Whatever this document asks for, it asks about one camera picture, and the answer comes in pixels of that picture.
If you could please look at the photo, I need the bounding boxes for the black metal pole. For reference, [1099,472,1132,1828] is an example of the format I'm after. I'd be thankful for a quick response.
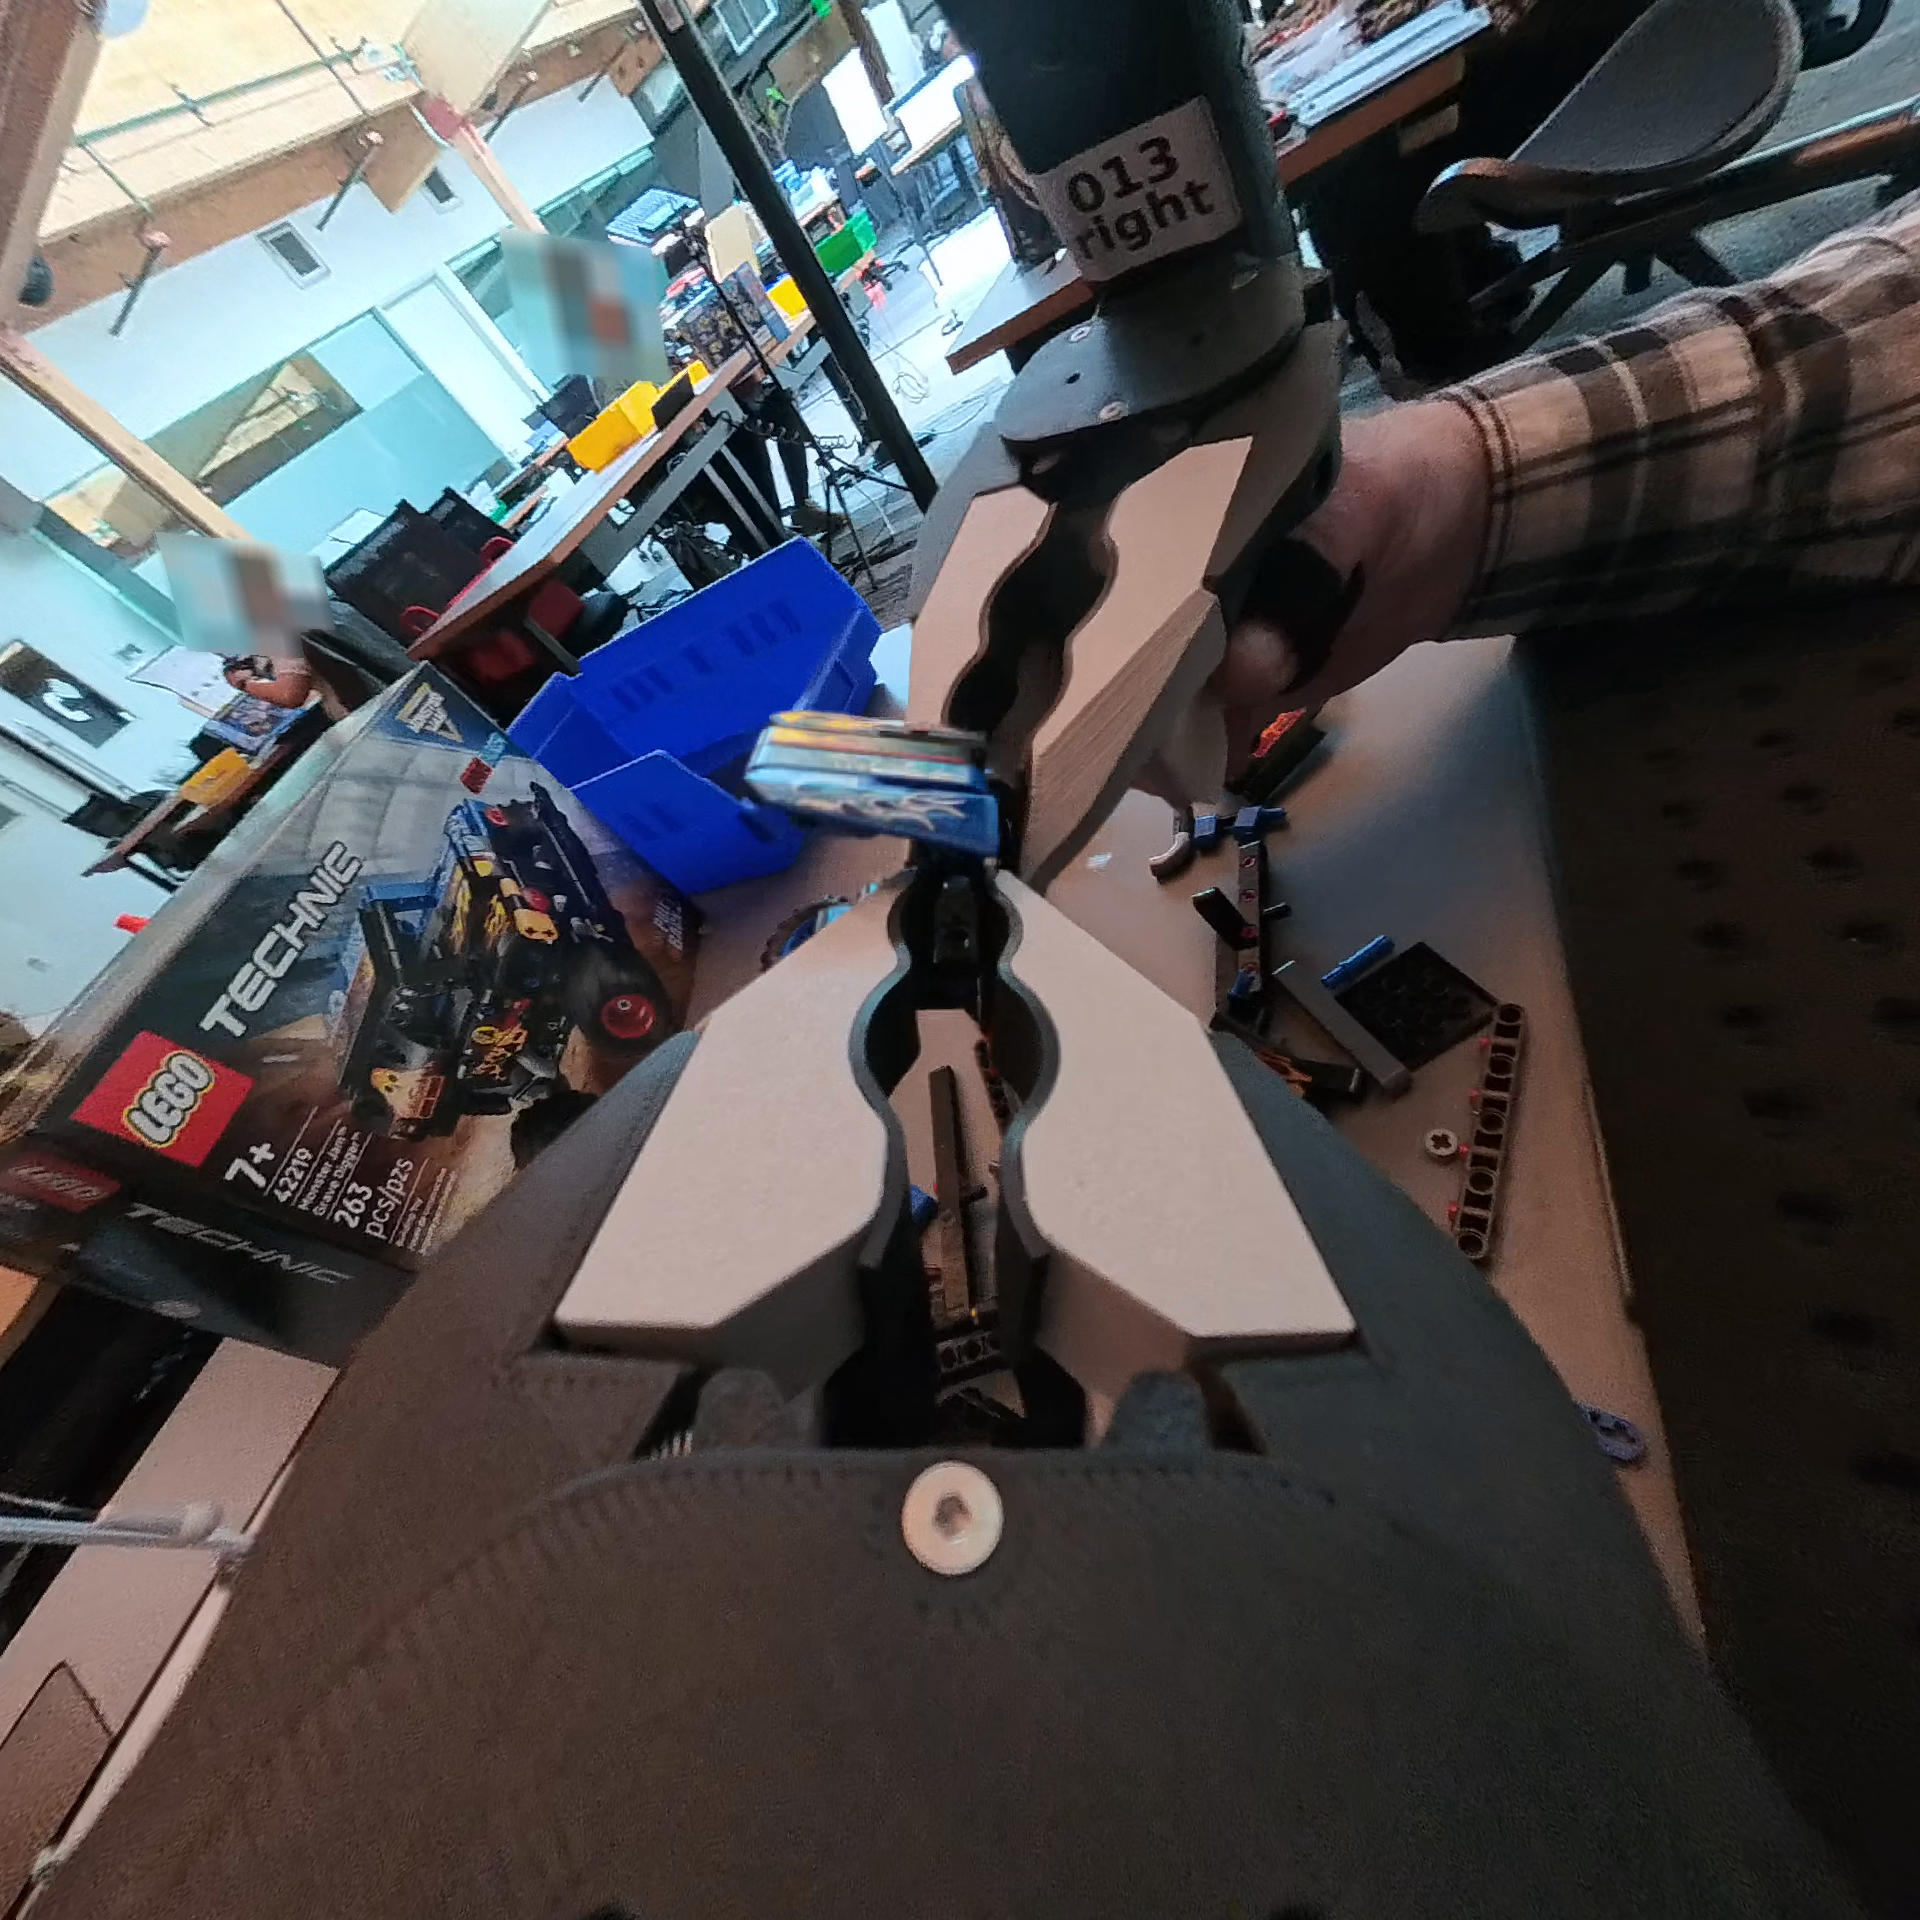
[637,0,937,512]

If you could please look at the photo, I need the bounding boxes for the dark grey toy beam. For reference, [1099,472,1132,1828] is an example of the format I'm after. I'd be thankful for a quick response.
[1278,955,1411,1099]

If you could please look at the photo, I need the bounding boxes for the monster truck toy set box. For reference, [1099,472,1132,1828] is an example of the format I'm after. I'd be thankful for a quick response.
[0,668,699,1369]

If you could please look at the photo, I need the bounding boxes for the yellow bin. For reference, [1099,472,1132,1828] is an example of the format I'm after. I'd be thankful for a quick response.
[564,377,676,473]

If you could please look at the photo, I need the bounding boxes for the blue plastic bin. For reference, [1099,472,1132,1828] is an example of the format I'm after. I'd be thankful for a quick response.
[505,535,887,894]

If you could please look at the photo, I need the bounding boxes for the black perforated board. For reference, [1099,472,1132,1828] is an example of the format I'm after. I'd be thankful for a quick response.
[1516,616,1920,1920]

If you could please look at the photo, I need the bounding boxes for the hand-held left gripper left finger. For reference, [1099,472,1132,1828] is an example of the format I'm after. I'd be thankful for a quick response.
[551,871,931,1444]

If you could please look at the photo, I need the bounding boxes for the black office chair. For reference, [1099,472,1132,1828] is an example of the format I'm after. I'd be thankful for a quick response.
[1411,0,1920,364]

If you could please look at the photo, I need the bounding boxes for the brown background table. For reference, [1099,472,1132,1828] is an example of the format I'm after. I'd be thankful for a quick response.
[940,17,1501,377]

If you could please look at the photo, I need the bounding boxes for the person's right forearm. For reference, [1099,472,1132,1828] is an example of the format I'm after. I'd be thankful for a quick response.
[1441,212,1920,648]

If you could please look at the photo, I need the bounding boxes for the long background workbench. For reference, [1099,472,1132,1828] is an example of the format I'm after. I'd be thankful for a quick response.
[405,348,798,675]

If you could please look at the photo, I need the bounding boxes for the black toy beam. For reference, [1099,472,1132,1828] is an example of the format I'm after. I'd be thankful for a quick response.
[902,855,1023,1381]

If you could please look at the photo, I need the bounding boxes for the white desk stand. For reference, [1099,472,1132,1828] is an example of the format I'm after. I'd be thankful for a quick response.
[0,1337,347,1920]

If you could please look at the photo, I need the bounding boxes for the black beam red pins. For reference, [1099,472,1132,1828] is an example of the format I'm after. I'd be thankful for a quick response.
[1448,1005,1529,1262]

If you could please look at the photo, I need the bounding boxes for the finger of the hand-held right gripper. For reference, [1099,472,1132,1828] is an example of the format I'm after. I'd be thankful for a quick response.
[1023,439,1260,889]
[910,491,1051,739]

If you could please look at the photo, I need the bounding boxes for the person's right hand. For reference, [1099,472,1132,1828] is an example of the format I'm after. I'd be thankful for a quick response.
[1216,399,1501,730]

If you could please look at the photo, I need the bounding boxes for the black grille toy panel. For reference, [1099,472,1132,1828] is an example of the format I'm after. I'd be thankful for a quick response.
[1334,948,1508,1078]

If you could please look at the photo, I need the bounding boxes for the black panel flame sticker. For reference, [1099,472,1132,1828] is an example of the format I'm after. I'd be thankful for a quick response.
[1216,1005,1368,1113]

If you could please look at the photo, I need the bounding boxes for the grey desk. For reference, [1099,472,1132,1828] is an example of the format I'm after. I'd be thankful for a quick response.
[0,616,1710,1683]

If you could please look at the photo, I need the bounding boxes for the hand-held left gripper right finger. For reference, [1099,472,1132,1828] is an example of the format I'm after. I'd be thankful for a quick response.
[991,871,1361,1444]

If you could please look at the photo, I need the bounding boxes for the blue flame sticker panel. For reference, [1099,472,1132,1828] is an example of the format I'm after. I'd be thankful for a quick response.
[741,714,1002,866]

